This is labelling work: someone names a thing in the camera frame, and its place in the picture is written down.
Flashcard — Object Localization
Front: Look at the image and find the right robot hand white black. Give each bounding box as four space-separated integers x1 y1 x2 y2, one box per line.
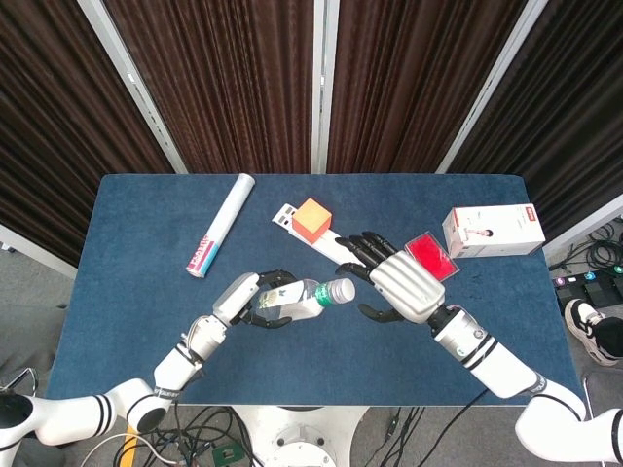
334 231 447 325

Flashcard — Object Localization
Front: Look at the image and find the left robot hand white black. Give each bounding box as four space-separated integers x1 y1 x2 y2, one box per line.
212 269 299 328

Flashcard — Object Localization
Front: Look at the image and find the clear plastic bottle green label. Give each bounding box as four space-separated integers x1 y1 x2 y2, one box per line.
250 276 356 325

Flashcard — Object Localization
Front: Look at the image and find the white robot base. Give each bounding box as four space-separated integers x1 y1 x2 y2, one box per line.
233 406 372 467

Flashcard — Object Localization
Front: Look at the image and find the red ink pad clear case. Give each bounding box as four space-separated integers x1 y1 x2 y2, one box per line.
403 231 461 282

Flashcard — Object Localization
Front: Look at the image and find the white film roll pink-teal label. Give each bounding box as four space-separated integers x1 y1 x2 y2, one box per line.
186 173 257 280

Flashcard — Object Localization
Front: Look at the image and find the white flat folding stand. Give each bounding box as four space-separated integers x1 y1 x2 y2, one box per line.
271 203 371 267

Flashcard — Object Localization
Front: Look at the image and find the blue table cloth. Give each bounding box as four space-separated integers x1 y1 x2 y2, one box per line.
46 173 585 408

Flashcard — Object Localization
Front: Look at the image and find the white cardboard product box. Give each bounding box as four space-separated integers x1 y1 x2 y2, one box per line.
441 202 546 259

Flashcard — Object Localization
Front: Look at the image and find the orange cube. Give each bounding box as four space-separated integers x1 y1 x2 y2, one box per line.
290 198 333 243

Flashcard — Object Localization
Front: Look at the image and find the green circuit board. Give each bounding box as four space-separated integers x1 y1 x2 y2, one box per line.
211 442 245 467

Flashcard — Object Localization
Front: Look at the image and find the white and black sneaker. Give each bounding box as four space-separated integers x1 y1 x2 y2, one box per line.
564 298 623 367

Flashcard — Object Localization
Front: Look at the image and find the white partition foot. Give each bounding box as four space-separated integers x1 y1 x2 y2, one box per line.
542 194 623 255
0 222 79 279

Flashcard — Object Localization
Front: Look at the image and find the brown pleated curtain panel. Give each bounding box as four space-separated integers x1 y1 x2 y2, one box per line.
0 0 175 268
326 0 530 175
447 0 623 240
104 0 315 175

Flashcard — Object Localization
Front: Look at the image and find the black floor cable tangle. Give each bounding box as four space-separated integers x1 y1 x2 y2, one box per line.
114 406 257 467

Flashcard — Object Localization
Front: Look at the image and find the white floor cable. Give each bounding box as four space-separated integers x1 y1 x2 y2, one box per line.
112 431 182 467

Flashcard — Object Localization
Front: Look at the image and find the black coiled cable bundle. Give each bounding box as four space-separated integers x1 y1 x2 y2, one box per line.
548 217 623 274

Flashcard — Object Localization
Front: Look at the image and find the white partition post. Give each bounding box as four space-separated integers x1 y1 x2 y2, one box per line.
77 0 189 175
311 0 341 175
435 0 556 175

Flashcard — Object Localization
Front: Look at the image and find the metal chair frame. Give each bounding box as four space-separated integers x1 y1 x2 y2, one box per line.
0 367 39 396

